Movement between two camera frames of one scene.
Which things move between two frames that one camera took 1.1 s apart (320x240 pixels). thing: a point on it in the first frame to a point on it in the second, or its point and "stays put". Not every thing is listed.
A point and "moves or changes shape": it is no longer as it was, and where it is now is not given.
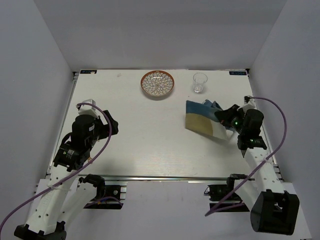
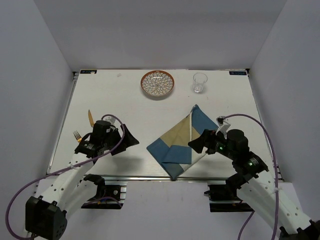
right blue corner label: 237,73 stays put
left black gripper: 114,122 to 129,140
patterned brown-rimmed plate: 157,83 stays put
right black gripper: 225,116 to 206,139
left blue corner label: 87,71 stays put
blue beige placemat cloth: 201,117 moves or changes shape
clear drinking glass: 199,79 stays put
